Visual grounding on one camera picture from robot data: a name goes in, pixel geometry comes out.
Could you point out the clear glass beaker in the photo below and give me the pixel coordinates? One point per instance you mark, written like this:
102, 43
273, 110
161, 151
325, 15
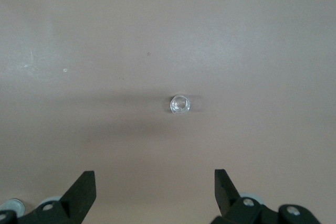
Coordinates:
179, 104

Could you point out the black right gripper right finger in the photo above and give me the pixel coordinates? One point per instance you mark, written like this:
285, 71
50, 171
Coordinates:
225, 197

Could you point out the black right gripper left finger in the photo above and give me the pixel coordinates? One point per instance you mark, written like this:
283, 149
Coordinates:
76, 203

